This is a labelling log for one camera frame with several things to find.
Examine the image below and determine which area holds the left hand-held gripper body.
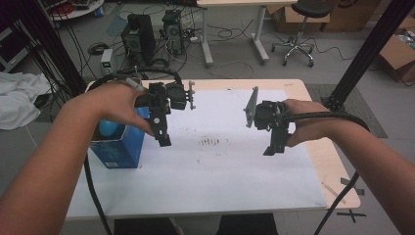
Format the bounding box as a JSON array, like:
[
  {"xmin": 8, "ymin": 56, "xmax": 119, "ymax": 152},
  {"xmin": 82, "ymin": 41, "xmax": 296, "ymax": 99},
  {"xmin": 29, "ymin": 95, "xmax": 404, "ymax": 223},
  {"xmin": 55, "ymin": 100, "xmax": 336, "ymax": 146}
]
[{"xmin": 134, "ymin": 80, "xmax": 197, "ymax": 116}]

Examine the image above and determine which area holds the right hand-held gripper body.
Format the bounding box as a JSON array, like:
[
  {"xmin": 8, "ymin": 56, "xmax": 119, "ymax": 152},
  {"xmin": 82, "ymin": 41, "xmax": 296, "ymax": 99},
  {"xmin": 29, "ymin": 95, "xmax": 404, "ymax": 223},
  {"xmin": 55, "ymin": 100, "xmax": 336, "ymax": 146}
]
[{"xmin": 243, "ymin": 85, "xmax": 292, "ymax": 132}]

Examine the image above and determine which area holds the blue cardboard box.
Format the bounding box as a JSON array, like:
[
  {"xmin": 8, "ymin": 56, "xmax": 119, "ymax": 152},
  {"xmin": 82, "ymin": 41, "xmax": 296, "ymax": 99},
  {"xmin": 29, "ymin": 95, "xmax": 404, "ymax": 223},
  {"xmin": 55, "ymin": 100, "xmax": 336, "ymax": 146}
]
[{"xmin": 89, "ymin": 106, "xmax": 152, "ymax": 170}]

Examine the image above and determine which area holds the light blue round object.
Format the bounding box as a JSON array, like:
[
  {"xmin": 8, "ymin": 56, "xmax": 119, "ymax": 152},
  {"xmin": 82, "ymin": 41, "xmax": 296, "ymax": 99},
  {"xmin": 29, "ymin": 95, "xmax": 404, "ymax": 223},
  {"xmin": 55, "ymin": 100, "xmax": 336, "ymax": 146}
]
[{"xmin": 98, "ymin": 118, "xmax": 119, "ymax": 138}]

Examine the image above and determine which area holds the person's right hand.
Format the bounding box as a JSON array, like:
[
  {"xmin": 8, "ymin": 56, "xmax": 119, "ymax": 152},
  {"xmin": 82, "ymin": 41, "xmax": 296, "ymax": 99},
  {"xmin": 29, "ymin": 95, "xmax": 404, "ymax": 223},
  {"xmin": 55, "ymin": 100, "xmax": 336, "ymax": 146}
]
[{"xmin": 283, "ymin": 98, "xmax": 333, "ymax": 148}]

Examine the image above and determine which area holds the person's left hand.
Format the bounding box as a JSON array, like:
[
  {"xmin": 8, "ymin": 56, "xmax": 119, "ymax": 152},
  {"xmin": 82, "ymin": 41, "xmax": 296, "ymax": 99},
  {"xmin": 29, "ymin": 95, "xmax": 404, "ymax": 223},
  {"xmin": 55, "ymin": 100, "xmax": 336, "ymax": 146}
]
[{"xmin": 75, "ymin": 80, "xmax": 156, "ymax": 138}]

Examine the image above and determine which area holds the large black computer tower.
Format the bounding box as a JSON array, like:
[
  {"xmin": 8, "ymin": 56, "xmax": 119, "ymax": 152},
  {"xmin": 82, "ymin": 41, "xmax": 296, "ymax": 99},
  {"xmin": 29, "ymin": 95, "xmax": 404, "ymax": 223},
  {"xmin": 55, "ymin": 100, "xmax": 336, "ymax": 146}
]
[{"xmin": 120, "ymin": 13, "xmax": 158, "ymax": 66}]

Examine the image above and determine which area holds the white power supply unit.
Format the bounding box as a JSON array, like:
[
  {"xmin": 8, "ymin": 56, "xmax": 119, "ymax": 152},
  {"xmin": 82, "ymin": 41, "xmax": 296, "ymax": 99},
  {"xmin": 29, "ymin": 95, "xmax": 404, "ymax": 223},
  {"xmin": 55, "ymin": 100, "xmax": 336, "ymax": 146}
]
[{"xmin": 100, "ymin": 48, "xmax": 115, "ymax": 77}]

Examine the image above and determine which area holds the small black computer tower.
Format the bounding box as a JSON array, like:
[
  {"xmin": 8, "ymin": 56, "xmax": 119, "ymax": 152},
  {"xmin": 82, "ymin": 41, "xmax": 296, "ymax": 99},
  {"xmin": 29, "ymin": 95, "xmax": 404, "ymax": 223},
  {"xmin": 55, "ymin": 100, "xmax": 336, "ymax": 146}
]
[{"xmin": 161, "ymin": 9, "xmax": 186, "ymax": 56}]

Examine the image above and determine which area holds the white table mat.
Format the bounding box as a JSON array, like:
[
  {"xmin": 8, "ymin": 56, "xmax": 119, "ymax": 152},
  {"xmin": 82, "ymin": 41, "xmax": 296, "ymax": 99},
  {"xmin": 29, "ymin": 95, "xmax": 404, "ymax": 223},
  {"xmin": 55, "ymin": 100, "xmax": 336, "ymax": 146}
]
[{"xmin": 65, "ymin": 88, "xmax": 328, "ymax": 220}]

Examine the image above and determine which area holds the thin wooden stick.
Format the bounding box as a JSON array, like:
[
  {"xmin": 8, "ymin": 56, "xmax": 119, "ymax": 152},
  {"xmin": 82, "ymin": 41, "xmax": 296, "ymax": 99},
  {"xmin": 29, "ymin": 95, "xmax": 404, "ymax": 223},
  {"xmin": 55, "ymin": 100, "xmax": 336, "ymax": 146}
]
[{"xmin": 320, "ymin": 180, "xmax": 347, "ymax": 206}]

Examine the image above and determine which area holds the white-legged desk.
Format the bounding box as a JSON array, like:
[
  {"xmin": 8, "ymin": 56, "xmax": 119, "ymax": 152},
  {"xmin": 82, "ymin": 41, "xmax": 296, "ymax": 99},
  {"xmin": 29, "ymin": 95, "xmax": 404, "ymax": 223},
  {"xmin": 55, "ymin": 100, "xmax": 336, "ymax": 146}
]
[{"xmin": 197, "ymin": 0, "xmax": 299, "ymax": 69}]

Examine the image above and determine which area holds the grey floor mat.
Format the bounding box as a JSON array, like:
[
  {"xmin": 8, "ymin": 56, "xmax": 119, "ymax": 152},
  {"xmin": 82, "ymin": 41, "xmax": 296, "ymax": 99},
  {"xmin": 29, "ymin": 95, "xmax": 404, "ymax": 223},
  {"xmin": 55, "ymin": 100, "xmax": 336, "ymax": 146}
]
[{"xmin": 304, "ymin": 83, "xmax": 389, "ymax": 139}]

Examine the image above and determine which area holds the grey tape piece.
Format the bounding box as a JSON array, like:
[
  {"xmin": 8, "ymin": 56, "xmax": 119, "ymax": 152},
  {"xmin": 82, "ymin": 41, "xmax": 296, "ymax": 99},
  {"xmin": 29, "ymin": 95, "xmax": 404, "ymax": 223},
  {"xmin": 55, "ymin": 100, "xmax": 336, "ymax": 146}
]
[{"xmin": 340, "ymin": 177, "xmax": 365, "ymax": 197}]

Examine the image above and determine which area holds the black tape cross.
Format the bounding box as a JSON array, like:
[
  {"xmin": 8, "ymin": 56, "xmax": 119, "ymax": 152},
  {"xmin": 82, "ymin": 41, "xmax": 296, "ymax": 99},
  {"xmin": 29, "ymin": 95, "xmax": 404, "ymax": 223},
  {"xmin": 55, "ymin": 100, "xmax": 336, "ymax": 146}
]
[{"xmin": 336, "ymin": 209, "xmax": 367, "ymax": 224}]

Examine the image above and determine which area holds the black swivel stool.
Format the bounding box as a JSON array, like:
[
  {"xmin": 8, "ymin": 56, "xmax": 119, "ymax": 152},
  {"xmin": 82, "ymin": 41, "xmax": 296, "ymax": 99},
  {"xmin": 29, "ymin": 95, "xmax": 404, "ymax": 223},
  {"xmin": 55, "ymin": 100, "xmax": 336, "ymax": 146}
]
[{"xmin": 271, "ymin": 0, "xmax": 333, "ymax": 69}]

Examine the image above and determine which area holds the round white table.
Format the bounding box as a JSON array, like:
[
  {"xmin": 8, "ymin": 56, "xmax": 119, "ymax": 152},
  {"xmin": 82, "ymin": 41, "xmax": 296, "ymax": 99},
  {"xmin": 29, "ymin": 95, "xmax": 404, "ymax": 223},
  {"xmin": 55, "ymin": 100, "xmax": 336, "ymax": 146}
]
[{"xmin": 48, "ymin": 0, "xmax": 106, "ymax": 22}]

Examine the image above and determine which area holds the open cardboard box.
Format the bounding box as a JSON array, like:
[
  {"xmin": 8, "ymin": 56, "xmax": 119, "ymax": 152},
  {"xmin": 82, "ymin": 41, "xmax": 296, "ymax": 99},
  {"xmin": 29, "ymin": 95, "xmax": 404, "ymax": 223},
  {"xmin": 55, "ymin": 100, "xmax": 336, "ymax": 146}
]
[{"xmin": 378, "ymin": 17, "xmax": 415, "ymax": 83}]

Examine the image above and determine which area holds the white cloth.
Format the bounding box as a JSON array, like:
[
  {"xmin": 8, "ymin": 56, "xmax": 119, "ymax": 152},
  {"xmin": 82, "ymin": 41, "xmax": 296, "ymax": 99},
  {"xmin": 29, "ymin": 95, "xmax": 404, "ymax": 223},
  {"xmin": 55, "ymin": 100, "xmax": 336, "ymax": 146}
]
[{"xmin": 0, "ymin": 70, "xmax": 52, "ymax": 131}]

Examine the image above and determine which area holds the grey cable plug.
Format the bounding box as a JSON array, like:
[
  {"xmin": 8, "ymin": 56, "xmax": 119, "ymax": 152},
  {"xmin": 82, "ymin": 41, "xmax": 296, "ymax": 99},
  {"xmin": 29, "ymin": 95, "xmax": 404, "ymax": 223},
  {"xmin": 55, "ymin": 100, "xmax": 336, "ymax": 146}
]
[{"xmin": 124, "ymin": 76, "xmax": 145, "ymax": 93}]

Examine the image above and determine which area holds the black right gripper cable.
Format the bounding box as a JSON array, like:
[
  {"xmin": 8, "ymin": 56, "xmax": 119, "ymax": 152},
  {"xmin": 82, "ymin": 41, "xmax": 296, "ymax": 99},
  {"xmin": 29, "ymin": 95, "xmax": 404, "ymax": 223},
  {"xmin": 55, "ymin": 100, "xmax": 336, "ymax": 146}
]
[{"xmin": 283, "ymin": 111, "xmax": 371, "ymax": 235}]

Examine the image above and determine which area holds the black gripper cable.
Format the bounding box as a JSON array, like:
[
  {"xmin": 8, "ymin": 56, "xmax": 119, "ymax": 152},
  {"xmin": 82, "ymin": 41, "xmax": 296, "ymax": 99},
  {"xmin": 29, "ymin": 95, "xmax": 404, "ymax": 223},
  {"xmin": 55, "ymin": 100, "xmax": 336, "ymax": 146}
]
[
  {"xmin": 283, "ymin": 111, "xmax": 371, "ymax": 235},
  {"xmin": 83, "ymin": 66, "xmax": 184, "ymax": 235}
]

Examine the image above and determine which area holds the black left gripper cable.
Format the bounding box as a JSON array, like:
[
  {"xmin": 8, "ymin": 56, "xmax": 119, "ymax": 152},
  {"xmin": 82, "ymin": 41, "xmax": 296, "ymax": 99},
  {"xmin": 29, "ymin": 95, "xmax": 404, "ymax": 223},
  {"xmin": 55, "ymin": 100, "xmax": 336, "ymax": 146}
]
[{"xmin": 83, "ymin": 66, "xmax": 184, "ymax": 235}]

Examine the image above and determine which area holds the black metal frame post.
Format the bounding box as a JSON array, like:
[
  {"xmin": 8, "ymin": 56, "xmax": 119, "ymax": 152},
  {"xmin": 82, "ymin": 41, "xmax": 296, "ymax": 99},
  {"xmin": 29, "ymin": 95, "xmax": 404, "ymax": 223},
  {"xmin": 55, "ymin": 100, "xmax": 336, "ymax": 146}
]
[
  {"xmin": 12, "ymin": 0, "xmax": 88, "ymax": 96},
  {"xmin": 320, "ymin": 0, "xmax": 411, "ymax": 113}
]

